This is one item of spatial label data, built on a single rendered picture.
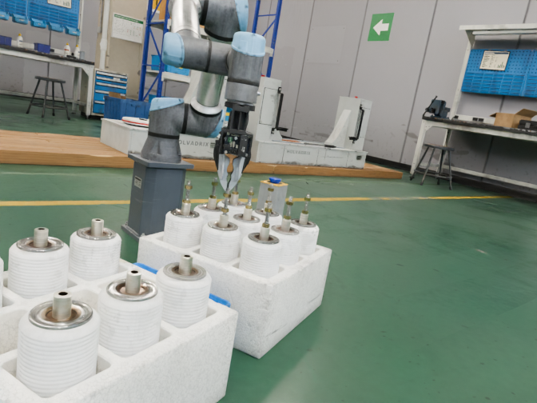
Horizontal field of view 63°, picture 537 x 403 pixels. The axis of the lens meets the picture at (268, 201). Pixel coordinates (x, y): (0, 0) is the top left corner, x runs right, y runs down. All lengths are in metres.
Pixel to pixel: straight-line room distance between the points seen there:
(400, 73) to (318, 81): 1.64
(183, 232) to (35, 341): 0.59
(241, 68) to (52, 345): 0.67
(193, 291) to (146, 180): 0.93
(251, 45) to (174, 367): 0.66
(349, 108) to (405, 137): 2.03
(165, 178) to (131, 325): 1.02
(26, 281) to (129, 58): 6.85
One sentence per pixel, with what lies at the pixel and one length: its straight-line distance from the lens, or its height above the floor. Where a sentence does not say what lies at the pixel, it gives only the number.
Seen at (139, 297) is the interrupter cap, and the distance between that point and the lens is 0.68.
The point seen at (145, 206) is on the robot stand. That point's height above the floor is 0.13.
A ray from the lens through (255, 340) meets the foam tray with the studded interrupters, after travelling 1.03.
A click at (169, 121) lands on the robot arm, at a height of 0.45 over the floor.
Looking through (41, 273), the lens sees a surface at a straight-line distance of 0.85.
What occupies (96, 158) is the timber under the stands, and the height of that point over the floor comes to 0.06.
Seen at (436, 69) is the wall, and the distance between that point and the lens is 6.61.
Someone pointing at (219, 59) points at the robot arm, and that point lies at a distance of 1.10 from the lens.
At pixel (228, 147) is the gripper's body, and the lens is 1.00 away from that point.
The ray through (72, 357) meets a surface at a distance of 0.62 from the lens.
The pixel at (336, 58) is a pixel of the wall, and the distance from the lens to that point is 7.73.
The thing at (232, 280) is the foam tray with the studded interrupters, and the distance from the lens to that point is 1.01.
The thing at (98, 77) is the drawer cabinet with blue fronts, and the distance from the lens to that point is 6.58.
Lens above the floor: 0.55
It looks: 12 degrees down
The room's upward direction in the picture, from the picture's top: 10 degrees clockwise
